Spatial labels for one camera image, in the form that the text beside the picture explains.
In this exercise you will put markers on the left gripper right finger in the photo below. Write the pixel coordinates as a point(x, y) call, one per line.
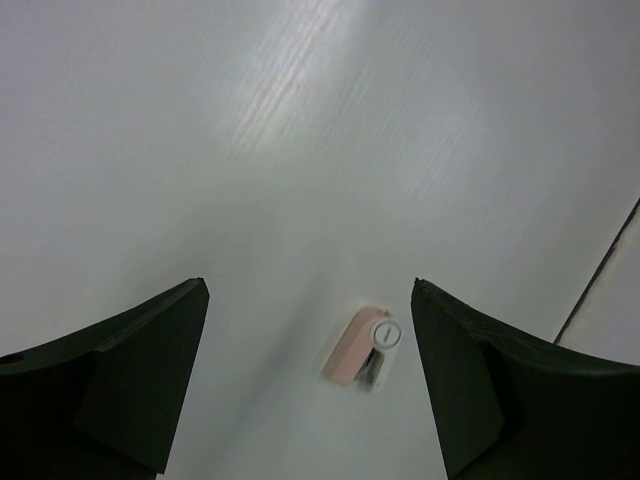
point(508, 405)

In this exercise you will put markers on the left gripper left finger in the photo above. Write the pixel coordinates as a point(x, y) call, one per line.
point(103, 402)

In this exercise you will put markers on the pink mini stapler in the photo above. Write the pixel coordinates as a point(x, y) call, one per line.
point(366, 350)

